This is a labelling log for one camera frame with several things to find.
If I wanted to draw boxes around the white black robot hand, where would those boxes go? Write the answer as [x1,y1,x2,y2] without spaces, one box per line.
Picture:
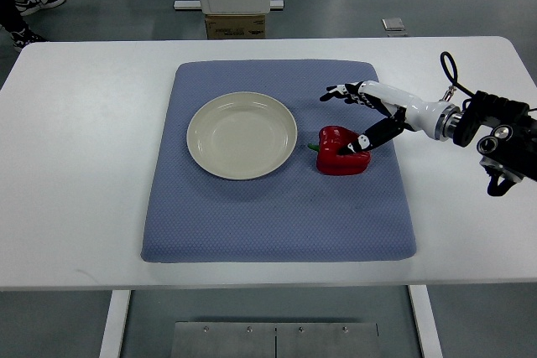
[320,80,461,155]

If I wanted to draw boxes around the red bell pepper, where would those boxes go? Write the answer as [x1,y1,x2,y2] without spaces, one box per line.
[308,126,371,176]

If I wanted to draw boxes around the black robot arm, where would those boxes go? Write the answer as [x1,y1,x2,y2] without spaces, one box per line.
[441,51,536,197]

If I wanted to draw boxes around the grey floor plate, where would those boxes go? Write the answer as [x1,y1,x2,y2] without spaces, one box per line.
[382,18,406,32]

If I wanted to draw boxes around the cream round plate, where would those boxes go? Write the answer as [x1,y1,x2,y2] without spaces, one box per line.
[186,91,298,180]

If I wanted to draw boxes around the metal plate under table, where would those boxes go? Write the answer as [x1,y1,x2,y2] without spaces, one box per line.
[170,322,381,357]

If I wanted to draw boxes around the blue quilted mat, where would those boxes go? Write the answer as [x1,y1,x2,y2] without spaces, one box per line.
[141,60,416,263]

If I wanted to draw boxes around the white right table leg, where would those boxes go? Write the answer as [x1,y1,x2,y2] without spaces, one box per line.
[408,285,443,358]

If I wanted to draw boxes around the white table leg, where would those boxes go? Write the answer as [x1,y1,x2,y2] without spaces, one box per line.
[408,285,443,358]
[98,290,131,358]

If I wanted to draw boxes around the cardboard box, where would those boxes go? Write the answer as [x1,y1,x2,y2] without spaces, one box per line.
[205,14,266,39]

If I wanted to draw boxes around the white left table leg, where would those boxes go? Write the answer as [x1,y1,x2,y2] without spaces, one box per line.
[98,290,131,358]

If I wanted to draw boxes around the black white sneaker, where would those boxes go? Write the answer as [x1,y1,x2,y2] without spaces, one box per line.
[14,0,65,17]
[10,29,47,52]

